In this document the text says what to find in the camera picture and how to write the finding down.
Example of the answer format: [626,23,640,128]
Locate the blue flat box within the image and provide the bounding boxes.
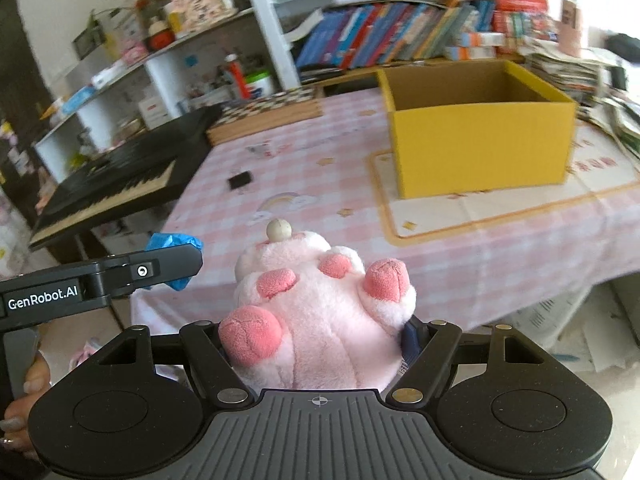
[50,85,96,116]

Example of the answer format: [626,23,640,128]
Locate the stack of papers and books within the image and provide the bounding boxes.
[525,52,640,161]

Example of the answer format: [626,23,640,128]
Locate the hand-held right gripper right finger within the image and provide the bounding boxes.
[387,317,551,403]

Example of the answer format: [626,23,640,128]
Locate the wooden chessboard box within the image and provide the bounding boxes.
[206,85,323,147]

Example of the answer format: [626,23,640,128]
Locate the white bookshelf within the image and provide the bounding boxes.
[30,0,573,171]

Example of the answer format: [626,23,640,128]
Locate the black piano keyboard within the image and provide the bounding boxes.
[29,105,223,251]

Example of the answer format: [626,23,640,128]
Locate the red slim ornament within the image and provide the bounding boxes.
[224,54,251,101]

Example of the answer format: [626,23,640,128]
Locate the white box red label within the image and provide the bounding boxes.
[137,95,171,128]

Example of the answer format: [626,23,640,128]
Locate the green photo frame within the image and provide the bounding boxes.
[71,22,103,58]

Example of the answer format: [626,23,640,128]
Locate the white flat box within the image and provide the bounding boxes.
[92,57,148,88]

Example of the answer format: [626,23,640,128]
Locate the black pouch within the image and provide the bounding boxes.
[299,64,346,85]

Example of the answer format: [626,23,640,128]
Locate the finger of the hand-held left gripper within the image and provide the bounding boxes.
[102,245,203,303]

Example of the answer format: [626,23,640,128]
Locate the yellow cardboard box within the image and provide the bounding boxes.
[376,59,578,200]

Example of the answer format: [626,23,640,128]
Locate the person's left hand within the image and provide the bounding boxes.
[0,350,51,461]

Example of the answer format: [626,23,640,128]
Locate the pink checked tablecloth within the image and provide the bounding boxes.
[131,65,640,341]

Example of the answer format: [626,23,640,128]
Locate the blue packet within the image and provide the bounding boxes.
[146,232,204,292]

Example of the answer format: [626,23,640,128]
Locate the white jar green lid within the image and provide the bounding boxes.
[245,71,276,100]

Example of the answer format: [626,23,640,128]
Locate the orange white carton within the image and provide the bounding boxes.
[445,45,496,61]
[462,31,506,47]

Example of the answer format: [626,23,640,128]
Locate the red round jar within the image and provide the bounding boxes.
[145,17,176,51]

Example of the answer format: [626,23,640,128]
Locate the row of leaning colourful books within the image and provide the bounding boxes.
[295,0,551,70]

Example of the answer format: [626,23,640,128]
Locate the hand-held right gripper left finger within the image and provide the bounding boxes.
[92,320,253,406]

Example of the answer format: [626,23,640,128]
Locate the pink plush pig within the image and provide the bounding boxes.
[218,219,417,391]

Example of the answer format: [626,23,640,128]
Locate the black cloth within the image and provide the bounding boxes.
[605,32,640,66]

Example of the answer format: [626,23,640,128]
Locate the newspaper sheets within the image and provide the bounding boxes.
[510,275,640,376]

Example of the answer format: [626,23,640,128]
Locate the cream mat orange border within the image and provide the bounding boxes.
[369,147,640,246]

